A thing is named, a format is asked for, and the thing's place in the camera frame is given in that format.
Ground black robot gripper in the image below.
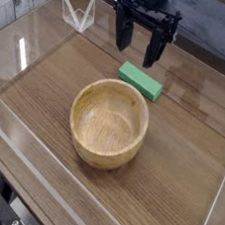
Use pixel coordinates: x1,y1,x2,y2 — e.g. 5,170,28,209
115,0,182,68

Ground clear acrylic corner bracket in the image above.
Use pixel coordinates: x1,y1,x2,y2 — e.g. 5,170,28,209
61,0,95,33

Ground green rectangular block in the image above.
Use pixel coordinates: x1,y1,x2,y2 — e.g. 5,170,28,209
118,61,163,102

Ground round wooden bowl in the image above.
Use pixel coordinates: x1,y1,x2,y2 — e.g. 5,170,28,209
69,78,150,170

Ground black metal table bracket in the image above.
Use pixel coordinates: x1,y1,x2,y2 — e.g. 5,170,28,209
0,183,21,225

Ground clear acrylic enclosure walls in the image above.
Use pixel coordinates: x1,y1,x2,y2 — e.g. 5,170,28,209
0,0,225,225

